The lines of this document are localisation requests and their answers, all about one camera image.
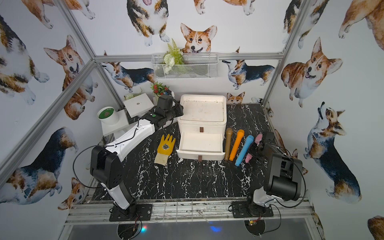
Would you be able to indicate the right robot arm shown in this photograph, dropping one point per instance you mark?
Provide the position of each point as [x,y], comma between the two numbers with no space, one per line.
[283,175]

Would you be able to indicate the small white flower plant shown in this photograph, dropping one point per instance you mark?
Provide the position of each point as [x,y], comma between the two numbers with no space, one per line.
[132,95]

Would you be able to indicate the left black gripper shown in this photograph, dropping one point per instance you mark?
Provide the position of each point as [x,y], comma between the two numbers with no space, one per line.
[176,110]

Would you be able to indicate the orange microphone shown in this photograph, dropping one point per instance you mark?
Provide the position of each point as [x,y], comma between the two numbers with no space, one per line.
[239,137]

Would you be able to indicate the green fern plant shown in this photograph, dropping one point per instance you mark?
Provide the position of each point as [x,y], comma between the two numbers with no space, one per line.
[174,56]

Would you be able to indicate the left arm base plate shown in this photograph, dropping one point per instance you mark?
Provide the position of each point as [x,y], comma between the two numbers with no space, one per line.
[141,212]

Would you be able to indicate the gold microphone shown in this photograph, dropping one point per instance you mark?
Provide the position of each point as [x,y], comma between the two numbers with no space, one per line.
[229,133]

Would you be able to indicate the white cup green inside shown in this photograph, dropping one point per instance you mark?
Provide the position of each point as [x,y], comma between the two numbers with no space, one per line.
[108,116]

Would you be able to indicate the white drawer cabinet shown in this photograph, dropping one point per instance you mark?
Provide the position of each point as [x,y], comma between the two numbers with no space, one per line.
[202,127]

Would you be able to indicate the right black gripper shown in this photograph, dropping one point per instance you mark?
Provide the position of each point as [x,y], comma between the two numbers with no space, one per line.
[252,151]

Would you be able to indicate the pink microphone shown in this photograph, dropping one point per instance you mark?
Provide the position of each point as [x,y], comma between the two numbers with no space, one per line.
[252,149]

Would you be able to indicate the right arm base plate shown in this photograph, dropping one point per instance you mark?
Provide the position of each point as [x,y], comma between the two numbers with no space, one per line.
[243,209]

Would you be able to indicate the white wire wall basket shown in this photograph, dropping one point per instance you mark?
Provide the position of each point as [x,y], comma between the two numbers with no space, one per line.
[197,66]

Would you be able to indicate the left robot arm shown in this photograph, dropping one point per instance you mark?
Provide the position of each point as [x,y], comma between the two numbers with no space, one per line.
[106,161]

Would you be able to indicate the green pot red flowers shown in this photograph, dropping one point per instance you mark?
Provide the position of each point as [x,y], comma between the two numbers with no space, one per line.
[159,89]

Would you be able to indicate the yellow work glove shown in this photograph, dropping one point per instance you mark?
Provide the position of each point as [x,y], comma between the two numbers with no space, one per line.
[165,149]

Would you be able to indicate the white stepped display shelf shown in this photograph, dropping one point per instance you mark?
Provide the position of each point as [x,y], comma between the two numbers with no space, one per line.
[135,107]

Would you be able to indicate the blue microphone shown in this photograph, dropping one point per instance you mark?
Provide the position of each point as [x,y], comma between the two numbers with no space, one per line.
[249,141]

